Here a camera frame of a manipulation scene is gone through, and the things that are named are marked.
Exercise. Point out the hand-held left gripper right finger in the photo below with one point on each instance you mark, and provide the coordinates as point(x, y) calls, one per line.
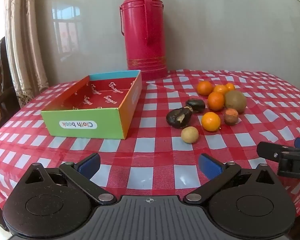
point(210, 166)

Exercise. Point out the colourful cardboard box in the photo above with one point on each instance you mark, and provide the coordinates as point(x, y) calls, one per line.
point(90, 126)

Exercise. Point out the red thermos flask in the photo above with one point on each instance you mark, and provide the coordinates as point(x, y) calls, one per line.
point(145, 30)

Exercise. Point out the beige curtain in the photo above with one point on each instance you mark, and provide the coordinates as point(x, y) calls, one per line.
point(25, 42)

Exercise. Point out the small dark wrinkled fruit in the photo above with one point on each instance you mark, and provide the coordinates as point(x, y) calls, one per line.
point(196, 105)

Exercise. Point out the beige round longan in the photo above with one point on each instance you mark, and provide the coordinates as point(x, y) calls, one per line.
point(189, 135)

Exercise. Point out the large dark wrinkled fruit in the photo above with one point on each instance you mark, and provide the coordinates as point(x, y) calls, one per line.
point(177, 118)

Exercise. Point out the small brown cut fruit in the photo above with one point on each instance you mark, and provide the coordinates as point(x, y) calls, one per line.
point(231, 117)

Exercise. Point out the brown kiwi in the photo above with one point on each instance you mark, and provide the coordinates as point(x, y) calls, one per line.
point(236, 101)

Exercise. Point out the small orange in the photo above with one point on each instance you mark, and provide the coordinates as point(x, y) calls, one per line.
point(230, 86)

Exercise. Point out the red white checked tablecloth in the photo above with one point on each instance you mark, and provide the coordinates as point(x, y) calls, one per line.
point(152, 155)

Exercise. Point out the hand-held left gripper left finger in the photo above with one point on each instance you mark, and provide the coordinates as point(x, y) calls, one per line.
point(90, 165)

